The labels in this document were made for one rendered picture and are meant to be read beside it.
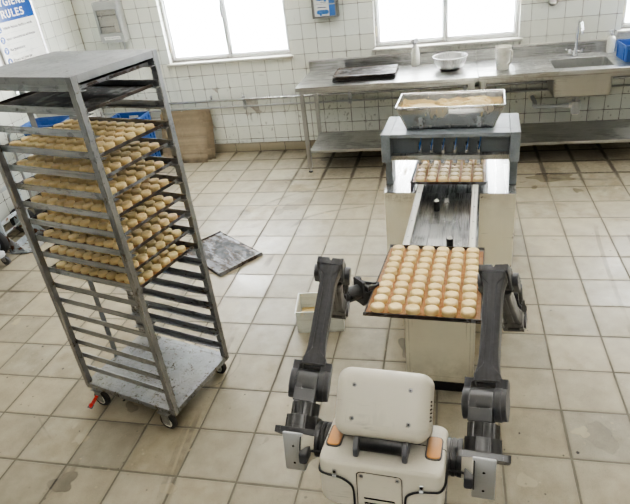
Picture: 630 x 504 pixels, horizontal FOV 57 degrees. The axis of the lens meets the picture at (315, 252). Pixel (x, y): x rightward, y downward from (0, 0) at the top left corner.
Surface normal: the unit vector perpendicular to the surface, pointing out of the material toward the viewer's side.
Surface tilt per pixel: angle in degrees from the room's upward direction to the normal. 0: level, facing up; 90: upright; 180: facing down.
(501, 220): 90
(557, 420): 0
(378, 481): 81
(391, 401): 47
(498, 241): 90
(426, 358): 90
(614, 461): 0
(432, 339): 90
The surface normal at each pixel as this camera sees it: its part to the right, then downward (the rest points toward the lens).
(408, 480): -0.28, 0.36
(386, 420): -0.27, -0.22
